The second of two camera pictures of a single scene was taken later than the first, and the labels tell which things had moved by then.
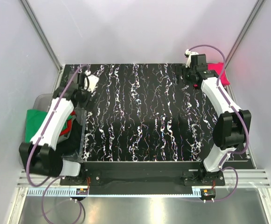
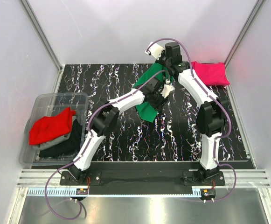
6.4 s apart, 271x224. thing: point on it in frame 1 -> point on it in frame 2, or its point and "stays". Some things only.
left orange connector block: [81, 191] stays
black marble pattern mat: [146, 112] stays
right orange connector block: [207, 193] stays
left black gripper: [89, 94] -> [162, 102]
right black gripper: [181, 69] -> [159, 61]
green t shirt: [34, 119] -> [156, 70]
